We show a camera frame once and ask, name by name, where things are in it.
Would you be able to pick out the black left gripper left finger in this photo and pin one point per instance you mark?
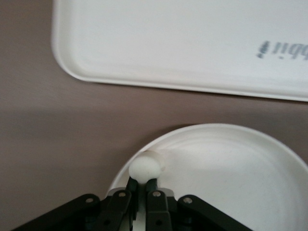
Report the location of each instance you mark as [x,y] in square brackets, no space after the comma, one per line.
[110,211]

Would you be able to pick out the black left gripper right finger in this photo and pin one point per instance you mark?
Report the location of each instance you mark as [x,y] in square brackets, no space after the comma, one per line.
[158,211]

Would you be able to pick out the small white steamed bun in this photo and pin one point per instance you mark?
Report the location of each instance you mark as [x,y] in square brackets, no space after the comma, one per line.
[144,168]

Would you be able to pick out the cream round plate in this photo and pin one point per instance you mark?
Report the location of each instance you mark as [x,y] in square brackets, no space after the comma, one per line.
[228,180]

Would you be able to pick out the cream rectangular rabbit tray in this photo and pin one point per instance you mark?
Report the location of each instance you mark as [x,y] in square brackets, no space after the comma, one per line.
[168,48]

